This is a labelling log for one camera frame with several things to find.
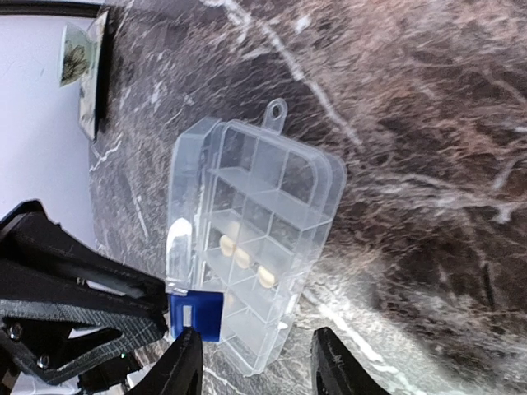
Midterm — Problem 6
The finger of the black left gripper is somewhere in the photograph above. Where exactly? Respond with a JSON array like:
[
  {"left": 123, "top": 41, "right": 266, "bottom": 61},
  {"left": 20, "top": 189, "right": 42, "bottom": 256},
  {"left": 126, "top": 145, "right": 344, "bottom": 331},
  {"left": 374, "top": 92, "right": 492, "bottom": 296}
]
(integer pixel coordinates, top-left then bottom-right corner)
[
  {"left": 1, "top": 200, "right": 166, "bottom": 304},
  {"left": 1, "top": 298, "right": 168, "bottom": 385}
]

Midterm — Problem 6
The square floral ceramic plate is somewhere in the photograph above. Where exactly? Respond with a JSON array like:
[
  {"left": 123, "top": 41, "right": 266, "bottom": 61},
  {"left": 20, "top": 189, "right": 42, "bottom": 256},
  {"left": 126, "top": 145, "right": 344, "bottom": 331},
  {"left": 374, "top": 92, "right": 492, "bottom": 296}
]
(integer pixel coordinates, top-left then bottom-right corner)
[{"left": 78, "top": 9, "right": 110, "bottom": 142}]

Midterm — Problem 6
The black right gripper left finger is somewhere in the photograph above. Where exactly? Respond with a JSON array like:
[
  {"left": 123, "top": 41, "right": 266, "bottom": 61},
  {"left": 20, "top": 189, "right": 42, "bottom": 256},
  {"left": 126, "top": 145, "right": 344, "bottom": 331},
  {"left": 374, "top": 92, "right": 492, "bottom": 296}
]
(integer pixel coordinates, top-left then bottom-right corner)
[{"left": 127, "top": 328, "right": 203, "bottom": 395}]

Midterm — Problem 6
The teal bowl on plate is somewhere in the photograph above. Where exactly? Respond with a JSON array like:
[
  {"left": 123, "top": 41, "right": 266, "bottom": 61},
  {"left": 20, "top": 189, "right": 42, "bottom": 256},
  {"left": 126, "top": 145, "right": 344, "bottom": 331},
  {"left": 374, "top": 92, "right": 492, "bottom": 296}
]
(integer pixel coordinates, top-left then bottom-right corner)
[{"left": 58, "top": 24, "right": 96, "bottom": 87}]

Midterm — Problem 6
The clear plastic pill organizer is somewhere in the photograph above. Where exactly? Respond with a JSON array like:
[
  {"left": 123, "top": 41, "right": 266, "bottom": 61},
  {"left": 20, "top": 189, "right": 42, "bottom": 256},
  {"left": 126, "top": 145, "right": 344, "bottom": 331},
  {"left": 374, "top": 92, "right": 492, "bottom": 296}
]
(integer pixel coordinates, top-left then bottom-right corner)
[{"left": 166, "top": 98, "right": 347, "bottom": 376}]

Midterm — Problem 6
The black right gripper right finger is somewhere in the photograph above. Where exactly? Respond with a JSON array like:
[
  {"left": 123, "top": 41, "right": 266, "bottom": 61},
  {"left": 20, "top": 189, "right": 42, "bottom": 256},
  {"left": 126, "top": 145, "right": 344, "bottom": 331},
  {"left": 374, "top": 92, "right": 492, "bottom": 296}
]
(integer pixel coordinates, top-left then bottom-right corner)
[{"left": 310, "top": 327, "right": 389, "bottom": 395}]

